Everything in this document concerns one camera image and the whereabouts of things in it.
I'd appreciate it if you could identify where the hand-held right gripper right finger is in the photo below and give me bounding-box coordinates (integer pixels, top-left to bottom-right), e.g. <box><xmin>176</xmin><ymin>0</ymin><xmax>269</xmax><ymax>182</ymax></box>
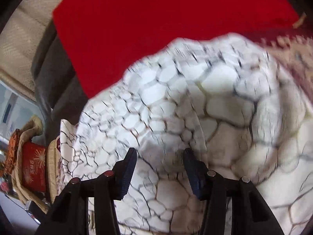
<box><xmin>183</xmin><ymin>148</ymin><xmax>285</xmax><ymax>235</ymax></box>

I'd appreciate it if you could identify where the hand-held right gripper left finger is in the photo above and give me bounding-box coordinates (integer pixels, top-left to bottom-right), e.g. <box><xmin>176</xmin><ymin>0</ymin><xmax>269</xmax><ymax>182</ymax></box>
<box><xmin>34</xmin><ymin>147</ymin><xmax>138</xmax><ymax>235</ymax></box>

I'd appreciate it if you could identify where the white crackle-print garment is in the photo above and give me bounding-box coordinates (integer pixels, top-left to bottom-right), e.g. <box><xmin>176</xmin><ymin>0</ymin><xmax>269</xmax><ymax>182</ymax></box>
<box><xmin>60</xmin><ymin>32</ymin><xmax>313</xmax><ymax>235</ymax></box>

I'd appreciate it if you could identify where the red gift box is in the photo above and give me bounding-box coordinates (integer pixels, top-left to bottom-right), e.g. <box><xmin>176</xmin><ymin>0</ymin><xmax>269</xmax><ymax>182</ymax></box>
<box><xmin>22</xmin><ymin>142</ymin><xmax>47</xmax><ymax>193</ymax></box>

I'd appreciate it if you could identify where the beige fabric bag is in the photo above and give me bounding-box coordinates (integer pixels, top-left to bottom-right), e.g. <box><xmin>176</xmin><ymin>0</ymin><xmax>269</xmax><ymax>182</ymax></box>
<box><xmin>11</xmin><ymin>116</ymin><xmax>49</xmax><ymax>211</ymax></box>

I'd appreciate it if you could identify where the dark brown leather sofa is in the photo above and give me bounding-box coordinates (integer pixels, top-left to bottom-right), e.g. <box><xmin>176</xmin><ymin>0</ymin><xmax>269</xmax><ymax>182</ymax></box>
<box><xmin>31</xmin><ymin>0</ymin><xmax>313</xmax><ymax>152</ymax></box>

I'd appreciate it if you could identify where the orange patterned cloth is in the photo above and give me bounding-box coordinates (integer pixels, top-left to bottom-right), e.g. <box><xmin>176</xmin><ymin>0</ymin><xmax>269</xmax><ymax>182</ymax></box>
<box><xmin>6</xmin><ymin>128</ymin><xmax>23</xmax><ymax>174</ymax></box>

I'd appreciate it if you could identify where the floral plush blanket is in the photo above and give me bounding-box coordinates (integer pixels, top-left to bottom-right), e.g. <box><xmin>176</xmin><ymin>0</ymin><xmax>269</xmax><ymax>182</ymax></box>
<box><xmin>48</xmin><ymin>12</ymin><xmax>313</xmax><ymax>203</ymax></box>

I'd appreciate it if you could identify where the red cloth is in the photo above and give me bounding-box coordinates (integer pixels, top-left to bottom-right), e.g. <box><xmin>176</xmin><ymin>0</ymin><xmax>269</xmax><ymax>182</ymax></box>
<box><xmin>52</xmin><ymin>0</ymin><xmax>301</xmax><ymax>99</ymax></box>

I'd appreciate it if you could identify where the beige textured sofa cushion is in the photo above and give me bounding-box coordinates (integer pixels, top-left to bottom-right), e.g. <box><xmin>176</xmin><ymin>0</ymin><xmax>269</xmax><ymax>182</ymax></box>
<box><xmin>0</xmin><ymin>0</ymin><xmax>71</xmax><ymax>98</ymax></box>

